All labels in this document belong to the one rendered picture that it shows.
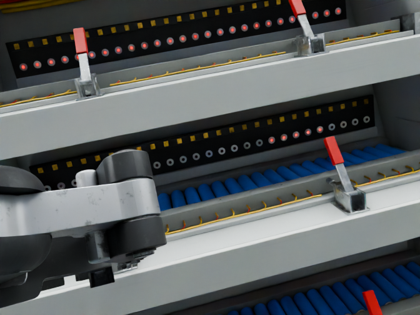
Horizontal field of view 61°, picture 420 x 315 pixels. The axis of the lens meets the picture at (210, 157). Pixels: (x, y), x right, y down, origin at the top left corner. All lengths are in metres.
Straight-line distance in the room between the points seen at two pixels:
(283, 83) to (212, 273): 0.23
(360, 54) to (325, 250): 0.23
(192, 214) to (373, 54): 0.29
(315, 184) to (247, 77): 0.17
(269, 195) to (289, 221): 0.05
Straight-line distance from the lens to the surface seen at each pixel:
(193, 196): 0.49
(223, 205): 0.45
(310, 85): 0.44
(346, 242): 0.44
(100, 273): 0.19
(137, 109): 0.40
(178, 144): 0.54
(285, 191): 0.47
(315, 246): 0.42
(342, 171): 0.45
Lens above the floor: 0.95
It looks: 4 degrees up
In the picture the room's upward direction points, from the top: 13 degrees counter-clockwise
